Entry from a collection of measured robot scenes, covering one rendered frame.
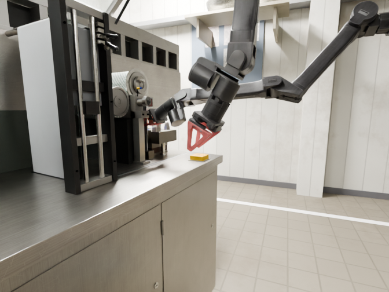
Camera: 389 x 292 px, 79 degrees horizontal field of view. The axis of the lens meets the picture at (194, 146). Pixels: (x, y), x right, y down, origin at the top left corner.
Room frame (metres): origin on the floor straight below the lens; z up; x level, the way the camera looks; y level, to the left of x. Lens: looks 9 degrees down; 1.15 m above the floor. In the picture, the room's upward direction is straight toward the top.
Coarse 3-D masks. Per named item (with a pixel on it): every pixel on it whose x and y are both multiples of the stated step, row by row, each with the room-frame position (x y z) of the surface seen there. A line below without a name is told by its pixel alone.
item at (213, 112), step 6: (210, 96) 0.60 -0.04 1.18; (210, 102) 0.59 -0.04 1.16; (216, 102) 0.58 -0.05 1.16; (222, 102) 0.59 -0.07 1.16; (204, 108) 0.60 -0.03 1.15; (210, 108) 0.59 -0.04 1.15; (216, 108) 0.58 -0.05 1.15; (222, 108) 0.59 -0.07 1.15; (192, 114) 0.58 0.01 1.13; (198, 114) 0.58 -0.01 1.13; (204, 114) 0.60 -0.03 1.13; (210, 114) 0.59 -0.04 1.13; (216, 114) 0.59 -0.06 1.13; (222, 114) 0.60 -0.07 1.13; (204, 120) 0.57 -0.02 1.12; (210, 120) 0.58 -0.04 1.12; (216, 120) 0.59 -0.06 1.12; (210, 126) 0.56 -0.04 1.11
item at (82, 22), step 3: (69, 15) 0.79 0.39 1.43; (45, 18) 0.86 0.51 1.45; (69, 18) 0.79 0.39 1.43; (78, 18) 0.81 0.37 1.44; (81, 18) 0.82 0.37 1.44; (84, 18) 0.83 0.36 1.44; (33, 21) 0.90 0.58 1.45; (69, 21) 0.84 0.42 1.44; (78, 21) 0.81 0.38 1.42; (81, 21) 0.82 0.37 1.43; (84, 21) 0.83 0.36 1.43; (87, 21) 0.84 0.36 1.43; (24, 24) 0.92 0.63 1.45; (78, 24) 0.87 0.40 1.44; (81, 24) 0.83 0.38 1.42; (84, 24) 0.83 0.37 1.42; (87, 24) 0.84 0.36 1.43; (15, 27) 0.96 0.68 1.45; (81, 27) 0.90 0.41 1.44
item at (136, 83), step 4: (140, 76) 1.07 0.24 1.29; (136, 80) 1.05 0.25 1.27; (136, 84) 1.05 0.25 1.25; (140, 84) 1.07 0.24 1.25; (144, 84) 1.10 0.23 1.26; (136, 88) 1.05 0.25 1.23; (144, 88) 1.10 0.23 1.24; (136, 92) 1.07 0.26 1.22; (140, 92) 1.07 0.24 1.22; (144, 92) 1.09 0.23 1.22
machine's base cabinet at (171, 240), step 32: (192, 192) 0.99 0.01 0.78; (128, 224) 0.64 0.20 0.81; (160, 224) 0.79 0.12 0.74; (192, 224) 0.99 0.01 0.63; (64, 256) 0.48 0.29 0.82; (96, 256) 0.54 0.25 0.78; (128, 256) 0.64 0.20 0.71; (160, 256) 0.78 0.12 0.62; (192, 256) 0.99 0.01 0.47; (0, 288) 0.37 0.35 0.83; (32, 288) 0.41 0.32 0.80; (64, 288) 0.47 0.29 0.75; (96, 288) 0.54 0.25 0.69; (128, 288) 0.63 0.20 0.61; (160, 288) 0.77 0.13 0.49; (192, 288) 0.99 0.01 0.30
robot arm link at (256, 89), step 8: (264, 80) 0.91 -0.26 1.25; (272, 80) 0.90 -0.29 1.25; (280, 80) 0.89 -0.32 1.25; (200, 88) 1.03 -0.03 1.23; (240, 88) 0.96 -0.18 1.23; (248, 88) 0.95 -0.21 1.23; (256, 88) 0.94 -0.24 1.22; (264, 88) 0.91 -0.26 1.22; (192, 96) 1.02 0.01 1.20; (200, 96) 1.01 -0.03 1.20; (208, 96) 1.00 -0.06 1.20; (240, 96) 0.97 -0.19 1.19; (248, 96) 0.96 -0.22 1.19; (256, 96) 0.96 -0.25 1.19; (264, 96) 0.95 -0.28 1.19; (184, 104) 1.06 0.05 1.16; (192, 104) 1.06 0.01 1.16
